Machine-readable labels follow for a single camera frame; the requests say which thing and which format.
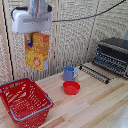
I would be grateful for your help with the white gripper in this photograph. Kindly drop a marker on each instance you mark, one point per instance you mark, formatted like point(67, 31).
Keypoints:
point(31, 21)

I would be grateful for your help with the orange mac and cheese carton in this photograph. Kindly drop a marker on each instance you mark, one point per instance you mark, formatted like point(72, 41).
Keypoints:
point(38, 53)

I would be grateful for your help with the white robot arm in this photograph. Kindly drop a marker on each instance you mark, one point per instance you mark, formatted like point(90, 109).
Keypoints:
point(38, 5)

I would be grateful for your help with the blue mug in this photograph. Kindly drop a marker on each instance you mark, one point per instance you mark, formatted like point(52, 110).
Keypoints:
point(68, 74)

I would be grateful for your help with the red plastic bowl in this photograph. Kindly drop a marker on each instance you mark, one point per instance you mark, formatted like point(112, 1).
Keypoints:
point(71, 87)

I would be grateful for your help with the black toaster oven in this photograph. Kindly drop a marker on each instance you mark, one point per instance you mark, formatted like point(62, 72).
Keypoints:
point(113, 55)

